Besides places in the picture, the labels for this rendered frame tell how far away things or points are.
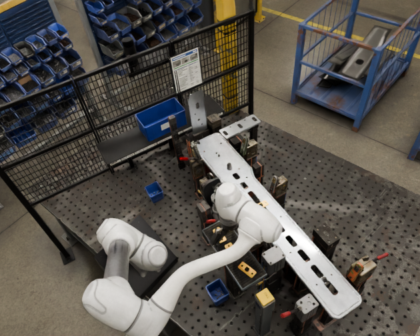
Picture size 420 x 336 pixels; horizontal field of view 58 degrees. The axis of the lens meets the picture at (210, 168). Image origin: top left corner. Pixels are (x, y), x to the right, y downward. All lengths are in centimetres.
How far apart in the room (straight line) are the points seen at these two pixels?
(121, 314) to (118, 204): 135
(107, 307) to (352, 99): 341
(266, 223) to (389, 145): 282
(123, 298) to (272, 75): 374
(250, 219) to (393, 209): 146
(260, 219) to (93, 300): 66
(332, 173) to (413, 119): 184
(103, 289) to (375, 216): 179
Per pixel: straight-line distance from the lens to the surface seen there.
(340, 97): 425
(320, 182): 272
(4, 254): 377
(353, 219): 259
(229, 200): 143
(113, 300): 146
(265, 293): 178
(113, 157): 255
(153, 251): 200
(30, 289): 349
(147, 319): 151
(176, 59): 256
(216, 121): 259
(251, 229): 141
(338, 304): 198
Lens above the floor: 281
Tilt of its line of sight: 50 degrees down
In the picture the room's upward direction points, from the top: 7 degrees counter-clockwise
